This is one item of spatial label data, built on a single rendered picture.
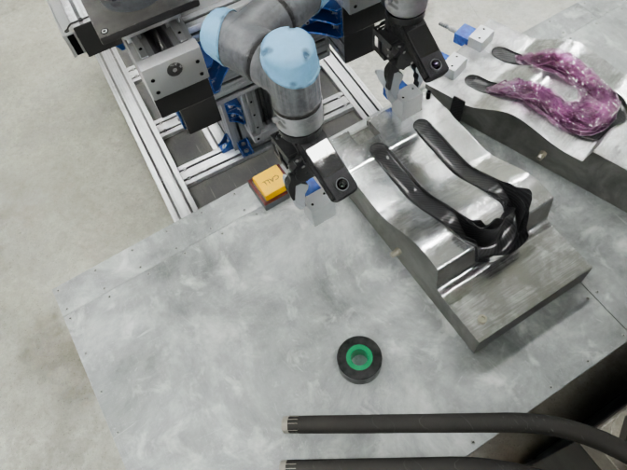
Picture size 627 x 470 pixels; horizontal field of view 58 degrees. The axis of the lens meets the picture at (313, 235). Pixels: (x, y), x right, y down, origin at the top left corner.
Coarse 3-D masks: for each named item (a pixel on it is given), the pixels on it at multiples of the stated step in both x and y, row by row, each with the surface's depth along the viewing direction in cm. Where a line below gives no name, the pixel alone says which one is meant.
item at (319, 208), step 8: (288, 168) 110; (312, 184) 107; (312, 192) 106; (320, 192) 104; (312, 200) 103; (320, 200) 103; (328, 200) 103; (304, 208) 105; (312, 208) 102; (320, 208) 102; (328, 208) 104; (312, 216) 104; (320, 216) 105; (328, 216) 107; (312, 224) 107
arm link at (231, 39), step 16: (256, 0) 82; (272, 0) 82; (208, 16) 81; (224, 16) 80; (240, 16) 80; (256, 16) 80; (272, 16) 81; (288, 16) 82; (208, 32) 81; (224, 32) 80; (240, 32) 79; (256, 32) 79; (208, 48) 82; (224, 48) 80; (240, 48) 79; (256, 48) 78; (224, 64) 83; (240, 64) 80
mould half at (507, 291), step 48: (432, 96) 121; (336, 144) 117; (384, 144) 116; (384, 192) 112; (432, 192) 110; (480, 192) 105; (384, 240) 115; (432, 240) 100; (528, 240) 106; (432, 288) 105; (480, 288) 103; (528, 288) 102; (480, 336) 98
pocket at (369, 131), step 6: (366, 126) 121; (372, 126) 119; (348, 132) 119; (354, 132) 120; (360, 132) 121; (366, 132) 122; (372, 132) 121; (378, 132) 119; (354, 138) 121; (360, 138) 121; (366, 138) 121; (360, 144) 120
